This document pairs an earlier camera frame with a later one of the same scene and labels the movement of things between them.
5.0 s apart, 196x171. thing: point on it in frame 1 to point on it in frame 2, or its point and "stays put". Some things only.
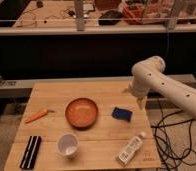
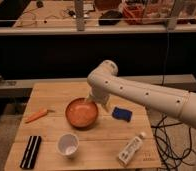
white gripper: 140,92 to 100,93
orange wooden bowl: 81,113 stays put
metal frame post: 79,15 stays put
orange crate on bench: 134,13 stays put
